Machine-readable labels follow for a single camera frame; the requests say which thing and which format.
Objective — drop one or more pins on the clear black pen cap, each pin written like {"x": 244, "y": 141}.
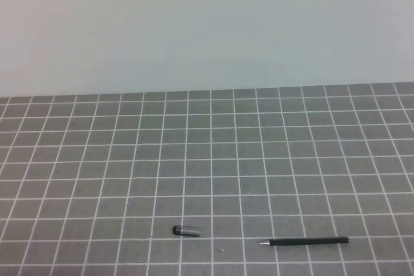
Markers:
{"x": 186, "y": 231}

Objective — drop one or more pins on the black pen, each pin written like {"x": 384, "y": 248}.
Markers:
{"x": 305, "y": 241}

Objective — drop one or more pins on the grey checkered tablecloth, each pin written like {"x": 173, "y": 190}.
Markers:
{"x": 93, "y": 184}

